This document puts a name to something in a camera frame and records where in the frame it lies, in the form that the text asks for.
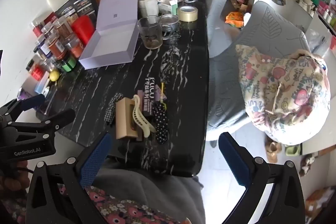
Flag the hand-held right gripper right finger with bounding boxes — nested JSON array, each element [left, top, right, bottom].
[[218, 132, 306, 224]]

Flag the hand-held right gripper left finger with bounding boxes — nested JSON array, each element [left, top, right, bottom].
[[26, 132, 113, 224]]

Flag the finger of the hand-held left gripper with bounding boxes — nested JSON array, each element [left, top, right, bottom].
[[0, 94, 46, 115], [8, 109, 76, 135]]

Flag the small tan box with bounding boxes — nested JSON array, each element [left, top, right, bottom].
[[115, 98, 139, 140]]

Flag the checkered scrunchie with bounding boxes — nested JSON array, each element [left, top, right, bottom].
[[106, 93, 124, 126]]

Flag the cream hair claw clip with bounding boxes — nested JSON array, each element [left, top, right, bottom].
[[133, 94, 156, 138]]

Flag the black polka dot scrunchie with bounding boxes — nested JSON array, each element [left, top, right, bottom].
[[152, 101, 168, 145]]

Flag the pink and black long box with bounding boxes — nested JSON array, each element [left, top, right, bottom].
[[136, 76, 158, 144]]

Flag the small purple box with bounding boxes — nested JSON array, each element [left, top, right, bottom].
[[155, 85, 167, 104]]

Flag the lavender gift box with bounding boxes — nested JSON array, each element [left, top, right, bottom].
[[79, 0, 139, 70]]

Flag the person's left hand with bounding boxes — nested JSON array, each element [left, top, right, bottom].
[[0, 160, 29, 191]]

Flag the beige slippers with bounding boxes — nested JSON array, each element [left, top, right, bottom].
[[264, 135, 282, 164]]

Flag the green jar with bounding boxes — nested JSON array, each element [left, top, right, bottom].
[[61, 57, 77, 73]]

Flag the person's floral print clothing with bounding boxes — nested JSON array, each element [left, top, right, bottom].
[[59, 185, 189, 224]]

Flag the group of spice jars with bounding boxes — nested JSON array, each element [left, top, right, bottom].
[[31, 17, 84, 62]]

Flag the person's grey clothing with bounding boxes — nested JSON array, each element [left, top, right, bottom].
[[92, 161, 205, 224]]

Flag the printed fabric bag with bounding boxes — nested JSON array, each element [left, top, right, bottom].
[[235, 44, 331, 146]]

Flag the red snack bag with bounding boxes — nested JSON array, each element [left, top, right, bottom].
[[43, 11, 59, 25]]

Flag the red canister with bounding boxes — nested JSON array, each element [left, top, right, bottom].
[[71, 15, 95, 47]]

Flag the black snack bag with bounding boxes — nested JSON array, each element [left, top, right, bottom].
[[55, 0, 96, 21]]

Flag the glass mug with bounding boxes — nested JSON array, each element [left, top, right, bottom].
[[137, 16, 172, 50]]

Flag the orange cloth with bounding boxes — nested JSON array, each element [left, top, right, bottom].
[[226, 12, 244, 28]]

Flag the white cylinder container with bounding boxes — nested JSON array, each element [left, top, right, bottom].
[[145, 0, 159, 17]]

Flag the metal strainer cup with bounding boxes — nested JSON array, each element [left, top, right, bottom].
[[160, 14, 179, 31]]

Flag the beige tape roll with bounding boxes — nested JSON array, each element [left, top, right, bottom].
[[177, 6, 198, 22]]

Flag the white medicine box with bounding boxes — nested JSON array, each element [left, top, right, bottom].
[[157, 1, 179, 14]]

